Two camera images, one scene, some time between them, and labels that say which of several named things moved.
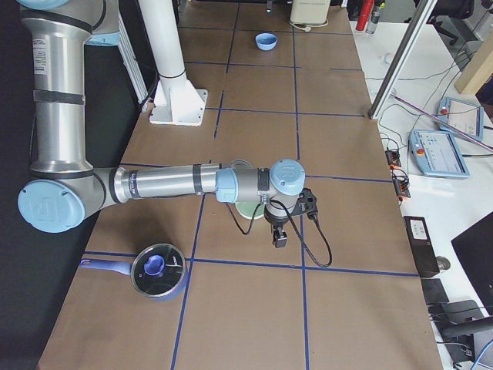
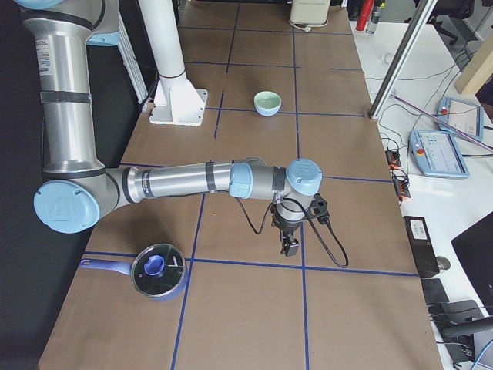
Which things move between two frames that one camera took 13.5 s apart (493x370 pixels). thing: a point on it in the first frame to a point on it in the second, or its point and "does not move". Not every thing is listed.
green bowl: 247,209 to 267,99
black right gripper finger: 280,237 to 290,246
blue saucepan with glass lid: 158,270 does not move
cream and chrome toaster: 310,12 does not move
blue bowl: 266,41 to 268,112
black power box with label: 422,246 does not move
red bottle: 365,14 does not move
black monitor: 474,250 does not move
